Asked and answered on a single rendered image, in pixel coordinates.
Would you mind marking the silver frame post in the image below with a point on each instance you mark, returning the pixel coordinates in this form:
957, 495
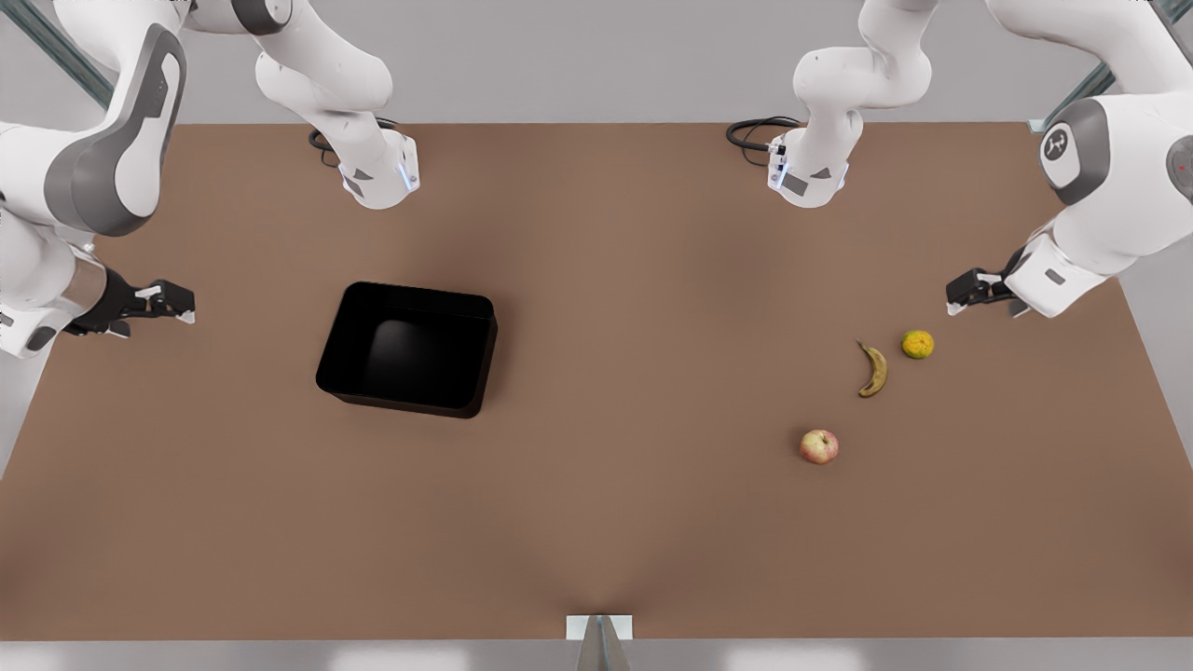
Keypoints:
56, 47
600, 645
1104, 79

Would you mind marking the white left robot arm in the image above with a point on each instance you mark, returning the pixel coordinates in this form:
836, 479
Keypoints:
1109, 177

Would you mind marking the yellow-green orange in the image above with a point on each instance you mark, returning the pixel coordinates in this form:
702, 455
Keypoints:
917, 344

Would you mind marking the spotted yellow banana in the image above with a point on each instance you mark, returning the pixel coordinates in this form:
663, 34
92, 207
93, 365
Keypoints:
874, 371

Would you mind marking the red apple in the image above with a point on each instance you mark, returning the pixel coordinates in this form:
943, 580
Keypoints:
818, 446

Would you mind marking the black storage box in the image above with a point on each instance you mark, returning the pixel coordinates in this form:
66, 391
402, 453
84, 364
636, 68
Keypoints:
410, 349

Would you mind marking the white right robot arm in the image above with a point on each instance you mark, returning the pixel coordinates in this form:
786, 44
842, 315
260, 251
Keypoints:
112, 140

